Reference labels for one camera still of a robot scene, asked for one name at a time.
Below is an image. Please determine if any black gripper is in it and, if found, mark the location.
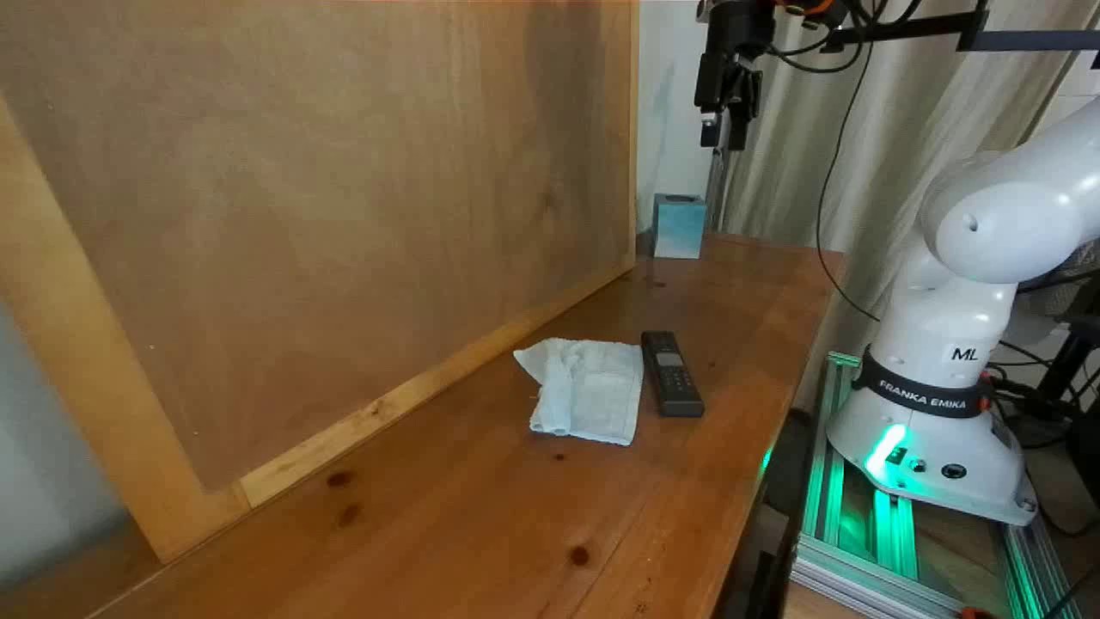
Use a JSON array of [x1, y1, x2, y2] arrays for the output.
[[694, 0, 772, 152]]

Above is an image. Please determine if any light blue paper towel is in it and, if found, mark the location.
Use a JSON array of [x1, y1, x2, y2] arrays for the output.
[[517, 336, 643, 447]]

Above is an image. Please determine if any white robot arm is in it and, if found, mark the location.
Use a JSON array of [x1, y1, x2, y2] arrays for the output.
[[694, 0, 1100, 527]]

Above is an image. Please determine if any upright wooden board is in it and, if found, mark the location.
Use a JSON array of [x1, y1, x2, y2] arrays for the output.
[[0, 0, 640, 556]]

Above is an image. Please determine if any light blue tissue box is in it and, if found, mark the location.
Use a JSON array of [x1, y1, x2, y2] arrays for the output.
[[652, 192, 709, 259]]

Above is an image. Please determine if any beige curtain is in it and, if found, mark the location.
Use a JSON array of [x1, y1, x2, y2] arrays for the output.
[[723, 33, 1100, 349]]

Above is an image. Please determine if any black remote control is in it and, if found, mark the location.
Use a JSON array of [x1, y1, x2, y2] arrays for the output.
[[643, 330, 703, 416]]

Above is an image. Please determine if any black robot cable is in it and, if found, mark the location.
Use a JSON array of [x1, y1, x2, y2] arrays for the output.
[[768, 0, 1100, 328]]

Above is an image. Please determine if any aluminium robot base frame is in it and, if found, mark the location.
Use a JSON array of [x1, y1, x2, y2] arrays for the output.
[[790, 354, 1095, 619]]

